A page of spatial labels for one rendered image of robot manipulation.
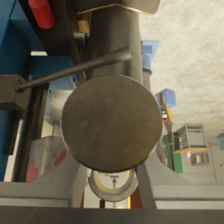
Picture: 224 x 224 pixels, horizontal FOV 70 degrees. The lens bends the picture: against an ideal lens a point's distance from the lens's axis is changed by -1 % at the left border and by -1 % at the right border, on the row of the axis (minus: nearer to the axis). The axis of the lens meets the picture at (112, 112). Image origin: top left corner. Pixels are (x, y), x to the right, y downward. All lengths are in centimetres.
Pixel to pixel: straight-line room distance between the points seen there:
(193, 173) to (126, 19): 1202
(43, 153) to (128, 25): 51
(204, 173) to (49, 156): 1251
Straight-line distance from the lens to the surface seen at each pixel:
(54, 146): 37
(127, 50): 33
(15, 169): 74
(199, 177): 1259
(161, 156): 68
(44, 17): 61
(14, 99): 55
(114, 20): 66
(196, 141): 657
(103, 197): 49
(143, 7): 72
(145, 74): 214
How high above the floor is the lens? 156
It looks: 19 degrees down
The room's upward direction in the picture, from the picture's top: 179 degrees counter-clockwise
